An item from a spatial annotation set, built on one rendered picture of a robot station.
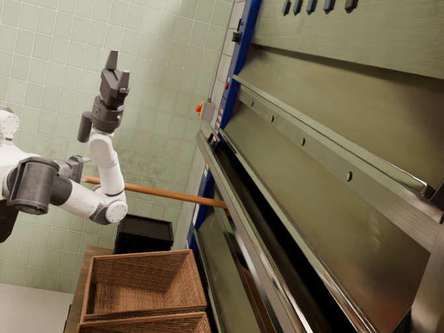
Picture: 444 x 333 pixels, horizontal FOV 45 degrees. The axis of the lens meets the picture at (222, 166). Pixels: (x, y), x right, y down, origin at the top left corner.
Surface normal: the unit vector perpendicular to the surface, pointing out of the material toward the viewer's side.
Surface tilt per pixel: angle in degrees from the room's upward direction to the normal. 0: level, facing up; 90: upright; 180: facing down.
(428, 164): 70
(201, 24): 90
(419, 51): 90
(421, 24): 90
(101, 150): 114
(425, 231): 90
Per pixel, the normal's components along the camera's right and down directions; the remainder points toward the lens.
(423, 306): -0.96, -0.20
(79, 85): 0.14, 0.26
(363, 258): -0.82, -0.51
